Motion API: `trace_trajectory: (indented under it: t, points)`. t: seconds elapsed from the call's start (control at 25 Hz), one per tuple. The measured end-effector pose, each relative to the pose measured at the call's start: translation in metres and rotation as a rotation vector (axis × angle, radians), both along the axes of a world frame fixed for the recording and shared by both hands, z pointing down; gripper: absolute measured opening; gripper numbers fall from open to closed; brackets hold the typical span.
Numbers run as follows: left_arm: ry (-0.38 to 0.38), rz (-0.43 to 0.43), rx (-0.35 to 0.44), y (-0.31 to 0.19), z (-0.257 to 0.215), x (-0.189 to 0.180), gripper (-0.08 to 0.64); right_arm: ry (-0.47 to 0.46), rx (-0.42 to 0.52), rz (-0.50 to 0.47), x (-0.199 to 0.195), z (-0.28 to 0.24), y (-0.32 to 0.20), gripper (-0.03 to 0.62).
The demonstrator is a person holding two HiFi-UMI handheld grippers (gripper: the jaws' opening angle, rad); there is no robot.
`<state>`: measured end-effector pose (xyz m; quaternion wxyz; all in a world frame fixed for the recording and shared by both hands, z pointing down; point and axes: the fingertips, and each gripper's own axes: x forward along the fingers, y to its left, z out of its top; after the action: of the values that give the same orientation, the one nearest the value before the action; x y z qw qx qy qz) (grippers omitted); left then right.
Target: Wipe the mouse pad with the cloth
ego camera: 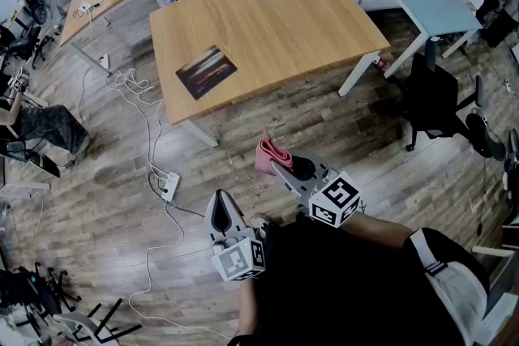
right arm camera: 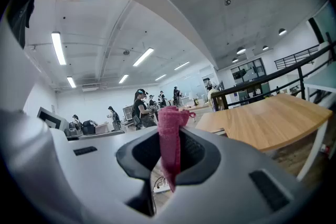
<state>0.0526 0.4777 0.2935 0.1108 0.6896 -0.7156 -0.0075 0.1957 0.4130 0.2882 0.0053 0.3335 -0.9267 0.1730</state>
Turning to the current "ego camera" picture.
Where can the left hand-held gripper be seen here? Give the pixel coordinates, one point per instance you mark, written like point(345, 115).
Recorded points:
point(239, 259)

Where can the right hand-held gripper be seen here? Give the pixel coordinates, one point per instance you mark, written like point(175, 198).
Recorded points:
point(334, 198)

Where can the pink cloth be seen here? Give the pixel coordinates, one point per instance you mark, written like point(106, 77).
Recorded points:
point(265, 158)

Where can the dark printed mouse pad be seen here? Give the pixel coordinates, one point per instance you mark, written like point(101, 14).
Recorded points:
point(207, 71)

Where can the person's left forearm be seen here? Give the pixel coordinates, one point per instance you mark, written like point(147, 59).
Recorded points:
point(246, 308)

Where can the person's right forearm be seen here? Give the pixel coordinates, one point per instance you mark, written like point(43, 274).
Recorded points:
point(377, 231)

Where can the white table leg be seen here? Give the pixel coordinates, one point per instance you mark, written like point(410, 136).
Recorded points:
point(200, 133)
point(359, 73)

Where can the person's black and white clothing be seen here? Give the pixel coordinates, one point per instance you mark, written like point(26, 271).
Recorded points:
point(344, 287)

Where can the red can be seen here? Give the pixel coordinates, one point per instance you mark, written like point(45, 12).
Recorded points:
point(382, 62)

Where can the black office chair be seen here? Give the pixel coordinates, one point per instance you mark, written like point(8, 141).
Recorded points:
point(434, 101)

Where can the small white power strip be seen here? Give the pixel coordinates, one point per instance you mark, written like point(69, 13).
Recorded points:
point(104, 61)

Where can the long wooden desk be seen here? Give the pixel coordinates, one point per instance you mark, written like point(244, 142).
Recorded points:
point(93, 12)

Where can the white adapter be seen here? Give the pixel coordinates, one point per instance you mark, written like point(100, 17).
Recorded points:
point(85, 7)

